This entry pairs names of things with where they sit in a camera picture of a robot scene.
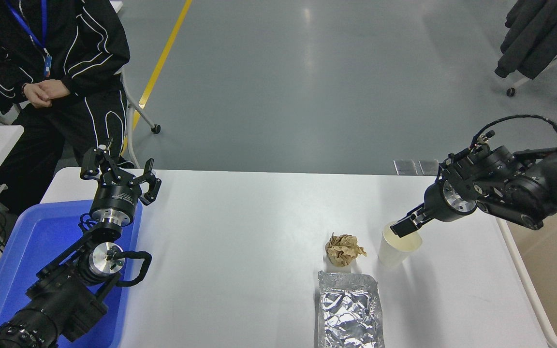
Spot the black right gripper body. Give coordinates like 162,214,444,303
423,179,469,224

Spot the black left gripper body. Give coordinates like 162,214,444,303
90,175,143,224

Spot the white paper cup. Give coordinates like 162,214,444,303
378,221,423,267

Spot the crumpled tan paper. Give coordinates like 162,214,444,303
325,233,367,267

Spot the person's left hand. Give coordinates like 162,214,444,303
36,78,71,99

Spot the person's right hand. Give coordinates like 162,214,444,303
23,82,52,108

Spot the metal floor socket plate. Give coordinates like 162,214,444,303
394,159,418,176
419,159,444,176

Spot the white chair with casters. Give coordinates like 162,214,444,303
114,68,161,170

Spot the blue plastic tray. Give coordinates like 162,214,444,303
0,199,143,348

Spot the silver foil tray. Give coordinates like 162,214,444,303
315,270,385,348

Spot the person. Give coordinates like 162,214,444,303
0,0,131,213

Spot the white rolling chair under jacket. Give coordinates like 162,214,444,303
506,22,557,97

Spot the dark jacket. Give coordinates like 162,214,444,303
495,0,557,80

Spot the blue lanyard with badge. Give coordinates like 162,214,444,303
5,0,52,79

